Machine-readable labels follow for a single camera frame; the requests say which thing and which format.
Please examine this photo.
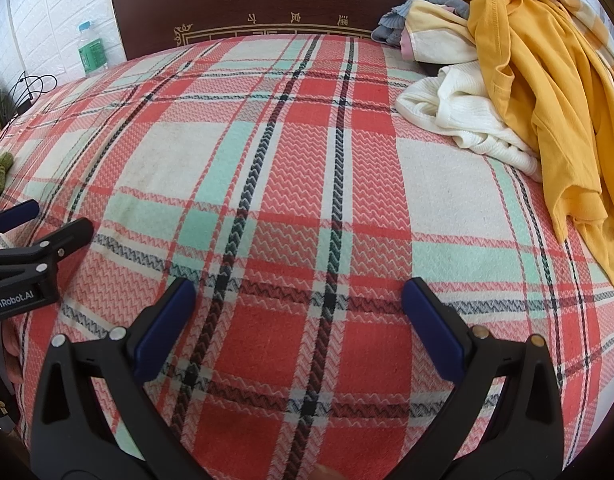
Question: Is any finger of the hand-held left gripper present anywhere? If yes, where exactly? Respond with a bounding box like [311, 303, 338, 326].
[0, 199, 40, 249]
[0, 217, 95, 272]

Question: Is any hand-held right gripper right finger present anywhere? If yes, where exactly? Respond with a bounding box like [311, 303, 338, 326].
[387, 277, 585, 480]

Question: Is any green label water bottle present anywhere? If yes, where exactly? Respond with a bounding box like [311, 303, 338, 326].
[77, 20, 110, 78]

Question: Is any black cable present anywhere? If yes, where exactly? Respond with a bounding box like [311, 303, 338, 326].
[0, 71, 58, 117]

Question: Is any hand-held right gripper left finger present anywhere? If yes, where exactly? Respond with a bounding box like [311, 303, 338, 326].
[29, 277, 212, 480]

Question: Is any orange white striped shirt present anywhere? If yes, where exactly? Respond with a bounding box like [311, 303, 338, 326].
[552, 0, 614, 92]

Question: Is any blue grey garment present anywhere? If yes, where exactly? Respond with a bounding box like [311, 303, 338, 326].
[372, 0, 470, 47]

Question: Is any red plaid blanket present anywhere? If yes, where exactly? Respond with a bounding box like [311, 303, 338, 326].
[0, 34, 614, 480]

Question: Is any white ribbed garment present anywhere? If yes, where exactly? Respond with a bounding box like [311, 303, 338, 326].
[395, 62, 544, 183]

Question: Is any pale yellow white garment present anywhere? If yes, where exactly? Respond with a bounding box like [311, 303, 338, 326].
[399, 0, 480, 63]

